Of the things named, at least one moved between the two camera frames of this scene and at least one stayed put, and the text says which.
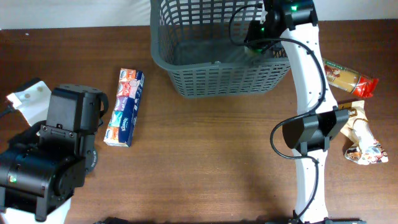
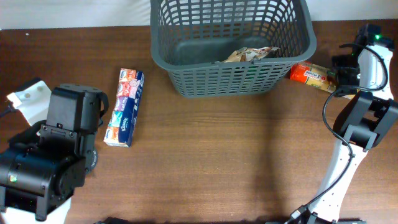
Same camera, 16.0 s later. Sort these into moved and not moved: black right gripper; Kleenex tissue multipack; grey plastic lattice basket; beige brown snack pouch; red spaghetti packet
Moved: black right gripper; red spaghetti packet; beige brown snack pouch
Not moved: Kleenex tissue multipack; grey plastic lattice basket
